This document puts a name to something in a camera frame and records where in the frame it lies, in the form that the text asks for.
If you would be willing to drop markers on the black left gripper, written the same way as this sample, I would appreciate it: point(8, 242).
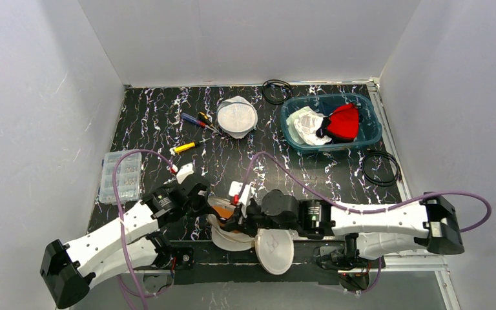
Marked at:
point(199, 195)

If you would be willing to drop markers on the orange bra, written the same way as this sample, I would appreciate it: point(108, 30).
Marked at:
point(222, 213)

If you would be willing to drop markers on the white mesh bag blue trim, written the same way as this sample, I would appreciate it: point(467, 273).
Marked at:
point(236, 117)

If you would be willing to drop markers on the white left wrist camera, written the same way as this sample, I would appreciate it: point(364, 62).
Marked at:
point(184, 171)

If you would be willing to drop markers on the white bra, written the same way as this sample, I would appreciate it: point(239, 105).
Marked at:
point(305, 127)

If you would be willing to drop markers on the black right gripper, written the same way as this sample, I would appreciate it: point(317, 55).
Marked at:
point(243, 216)

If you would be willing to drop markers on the red garment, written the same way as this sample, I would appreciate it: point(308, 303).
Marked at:
point(341, 125)

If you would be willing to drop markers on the teal plastic bin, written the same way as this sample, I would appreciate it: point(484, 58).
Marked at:
point(370, 130)

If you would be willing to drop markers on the yellow handled screwdriver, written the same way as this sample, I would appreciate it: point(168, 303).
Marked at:
point(187, 146)

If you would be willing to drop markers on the white mesh bag tan trim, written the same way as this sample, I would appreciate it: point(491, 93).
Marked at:
point(274, 248)

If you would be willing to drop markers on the blue handled screwdriver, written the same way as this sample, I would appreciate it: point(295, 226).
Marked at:
point(194, 120)

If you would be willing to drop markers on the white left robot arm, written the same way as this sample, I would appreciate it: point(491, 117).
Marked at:
point(70, 270)

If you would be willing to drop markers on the clear plastic screw box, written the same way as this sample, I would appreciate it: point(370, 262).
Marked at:
point(128, 178)

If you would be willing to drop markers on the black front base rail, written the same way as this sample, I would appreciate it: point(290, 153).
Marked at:
point(200, 262)

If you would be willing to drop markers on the black orange handled screwdriver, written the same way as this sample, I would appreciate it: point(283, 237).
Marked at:
point(202, 117)

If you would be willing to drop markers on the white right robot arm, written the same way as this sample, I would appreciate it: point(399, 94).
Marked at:
point(369, 231)

